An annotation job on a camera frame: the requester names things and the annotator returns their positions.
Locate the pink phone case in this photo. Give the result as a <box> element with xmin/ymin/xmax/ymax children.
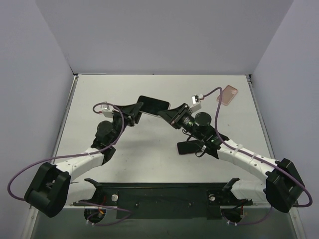
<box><xmin>221</xmin><ymin>85</ymin><xmax>238</xmax><ymax>106</ymax></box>

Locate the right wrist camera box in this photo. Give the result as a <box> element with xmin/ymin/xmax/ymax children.
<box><xmin>189</xmin><ymin>94</ymin><xmax>204</xmax><ymax>113</ymax></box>

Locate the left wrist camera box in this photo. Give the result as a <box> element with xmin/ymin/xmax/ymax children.
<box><xmin>99</xmin><ymin>102</ymin><xmax>113</xmax><ymax>119</ymax></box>

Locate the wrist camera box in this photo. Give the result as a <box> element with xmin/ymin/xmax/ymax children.
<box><xmin>189</xmin><ymin>94</ymin><xmax>204</xmax><ymax>113</ymax></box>
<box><xmin>99</xmin><ymin>102</ymin><xmax>113</xmax><ymax>119</ymax></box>

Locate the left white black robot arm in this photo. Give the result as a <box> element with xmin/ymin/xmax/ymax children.
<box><xmin>24</xmin><ymin>102</ymin><xmax>143</xmax><ymax>218</ymax></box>

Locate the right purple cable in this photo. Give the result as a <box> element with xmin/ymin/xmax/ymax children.
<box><xmin>199</xmin><ymin>87</ymin><xmax>314</xmax><ymax>208</ymax></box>

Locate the black smartphone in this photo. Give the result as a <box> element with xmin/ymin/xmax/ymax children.
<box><xmin>137</xmin><ymin>96</ymin><xmax>170</xmax><ymax>117</ymax></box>
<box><xmin>176</xmin><ymin>140</ymin><xmax>200</xmax><ymax>155</ymax></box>

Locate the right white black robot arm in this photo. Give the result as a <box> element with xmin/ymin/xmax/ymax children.
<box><xmin>159</xmin><ymin>104</ymin><xmax>305</xmax><ymax>213</ymax></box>

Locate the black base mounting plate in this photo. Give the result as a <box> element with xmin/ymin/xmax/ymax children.
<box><xmin>87</xmin><ymin>182</ymin><xmax>253</xmax><ymax>219</ymax></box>

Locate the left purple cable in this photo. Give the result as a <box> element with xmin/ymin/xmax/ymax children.
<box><xmin>8</xmin><ymin>102</ymin><xmax>125</xmax><ymax>202</ymax></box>

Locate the aluminium table frame rail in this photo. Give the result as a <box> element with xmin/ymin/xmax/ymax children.
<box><xmin>20</xmin><ymin>74</ymin><xmax>79</xmax><ymax>239</ymax></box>

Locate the purple cable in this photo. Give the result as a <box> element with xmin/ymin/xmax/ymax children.
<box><xmin>8</xmin><ymin>102</ymin><xmax>125</xmax><ymax>202</ymax></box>
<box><xmin>199</xmin><ymin>87</ymin><xmax>314</xmax><ymax>208</ymax></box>

